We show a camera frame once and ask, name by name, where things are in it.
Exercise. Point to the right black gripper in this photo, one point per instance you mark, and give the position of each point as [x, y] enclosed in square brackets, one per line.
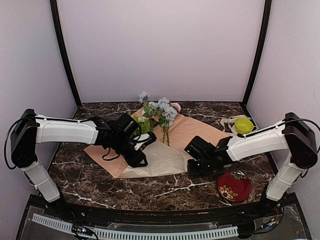
[192, 171]

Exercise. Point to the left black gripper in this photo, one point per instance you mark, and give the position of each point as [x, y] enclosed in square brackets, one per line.
[133, 160]

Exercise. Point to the beige wrapping paper sheet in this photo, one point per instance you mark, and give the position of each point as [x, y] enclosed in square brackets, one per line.
[163, 159]

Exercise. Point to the blue fake flower stem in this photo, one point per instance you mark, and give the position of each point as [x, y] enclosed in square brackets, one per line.
[166, 114]

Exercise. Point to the pink fake rose stem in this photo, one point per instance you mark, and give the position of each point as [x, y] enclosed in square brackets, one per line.
[177, 106]

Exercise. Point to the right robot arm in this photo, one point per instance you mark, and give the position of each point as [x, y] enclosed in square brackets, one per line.
[292, 134]

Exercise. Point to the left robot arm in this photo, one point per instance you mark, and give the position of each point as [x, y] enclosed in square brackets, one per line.
[32, 129]

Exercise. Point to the red floral plate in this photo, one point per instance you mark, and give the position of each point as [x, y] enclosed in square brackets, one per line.
[234, 186]

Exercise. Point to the white printed ribbon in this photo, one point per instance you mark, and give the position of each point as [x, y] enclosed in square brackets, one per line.
[228, 124]

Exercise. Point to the yellow-green cup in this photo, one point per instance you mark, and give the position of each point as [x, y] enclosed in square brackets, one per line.
[244, 126]

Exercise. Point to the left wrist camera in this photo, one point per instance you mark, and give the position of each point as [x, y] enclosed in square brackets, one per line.
[144, 140]

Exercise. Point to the white slotted cable duct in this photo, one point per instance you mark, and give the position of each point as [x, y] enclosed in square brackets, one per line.
[122, 231]

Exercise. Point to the black front table rail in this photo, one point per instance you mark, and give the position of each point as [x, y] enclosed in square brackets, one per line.
[91, 216]

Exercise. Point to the right black frame post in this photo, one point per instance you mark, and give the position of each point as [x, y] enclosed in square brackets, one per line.
[258, 53]

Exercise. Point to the black frame post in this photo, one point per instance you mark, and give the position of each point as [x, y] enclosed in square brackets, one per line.
[258, 53]
[63, 52]

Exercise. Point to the left black frame post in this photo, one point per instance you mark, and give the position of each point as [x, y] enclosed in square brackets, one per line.
[63, 52]

